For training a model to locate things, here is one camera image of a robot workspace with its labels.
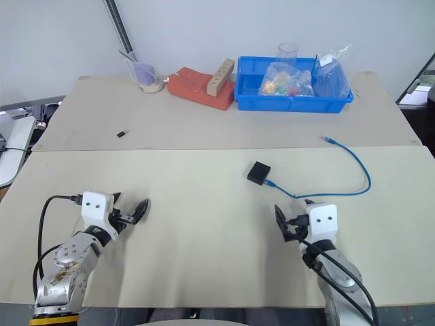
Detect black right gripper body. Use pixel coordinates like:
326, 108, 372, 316
285, 213, 311, 242

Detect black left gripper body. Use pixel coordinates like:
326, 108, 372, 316
107, 203, 137, 235

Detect small black adapter box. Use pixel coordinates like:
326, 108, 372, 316
246, 162, 273, 186

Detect blue plastic bin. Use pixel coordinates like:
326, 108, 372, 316
234, 56, 355, 113

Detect plastic bag of colourful pieces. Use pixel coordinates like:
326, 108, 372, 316
256, 61, 315, 98

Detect clear measuring cup purple contents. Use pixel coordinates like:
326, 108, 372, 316
123, 57, 167, 94

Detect plastic bag with dark item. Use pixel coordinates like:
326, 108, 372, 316
311, 43, 353, 100

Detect grey desk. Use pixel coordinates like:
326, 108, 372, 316
0, 94, 67, 113

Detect red brick block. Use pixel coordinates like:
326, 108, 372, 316
167, 67, 237, 111

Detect clear plastic cup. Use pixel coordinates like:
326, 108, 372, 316
276, 42, 300, 66

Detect wooden block with holes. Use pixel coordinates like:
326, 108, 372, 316
206, 58, 237, 97

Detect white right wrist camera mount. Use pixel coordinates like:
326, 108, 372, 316
304, 202, 339, 246

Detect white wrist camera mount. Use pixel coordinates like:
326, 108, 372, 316
80, 191, 120, 240
304, 202, 339, 246

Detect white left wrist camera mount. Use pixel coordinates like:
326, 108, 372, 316
80, 191, 120, 240

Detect blue Ethernet cable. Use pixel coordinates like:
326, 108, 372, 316
263, 135, 372, 199

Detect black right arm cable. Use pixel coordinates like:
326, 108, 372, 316
298, 236, 380, 326

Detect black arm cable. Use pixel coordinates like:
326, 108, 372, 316
298, 236, 380, 326
32, 194, 84, 302

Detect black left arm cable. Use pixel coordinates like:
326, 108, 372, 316
32, 194, 84, 302

